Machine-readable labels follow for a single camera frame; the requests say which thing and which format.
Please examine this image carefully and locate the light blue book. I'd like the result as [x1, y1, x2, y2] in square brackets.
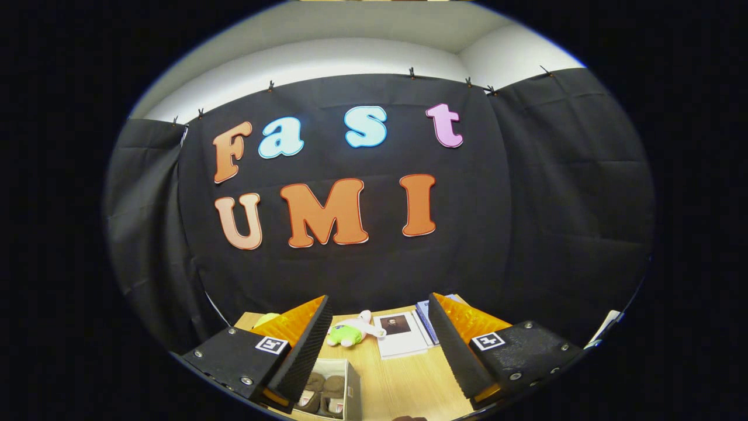
[416, 294, 462, 347]

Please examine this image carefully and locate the pink and green plush toy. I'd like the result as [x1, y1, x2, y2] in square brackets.
[326, 310, 387, 348]

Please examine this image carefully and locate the white book with portrait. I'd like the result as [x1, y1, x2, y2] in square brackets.
[373, 311, 430, 359]

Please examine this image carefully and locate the black backdrop cloth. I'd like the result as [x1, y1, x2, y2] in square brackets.
[105, 67, 655, 354]

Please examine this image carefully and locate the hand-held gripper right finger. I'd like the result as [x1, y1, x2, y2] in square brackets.
[428, 292, 585, 410]

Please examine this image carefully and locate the row of black cloth clips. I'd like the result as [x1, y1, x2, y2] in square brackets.
[171, 64, 556, 126]

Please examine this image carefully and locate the brown fuzzy shoe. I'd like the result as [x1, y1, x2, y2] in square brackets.
[295, 372, 326, 414]
[318, 375, 347, 419]

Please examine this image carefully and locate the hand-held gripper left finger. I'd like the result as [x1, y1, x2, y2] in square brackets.
[181, 294, 334, 415]

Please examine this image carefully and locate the grey fabric storage box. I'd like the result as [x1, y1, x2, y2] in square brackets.
[290, 358, 363, 421]

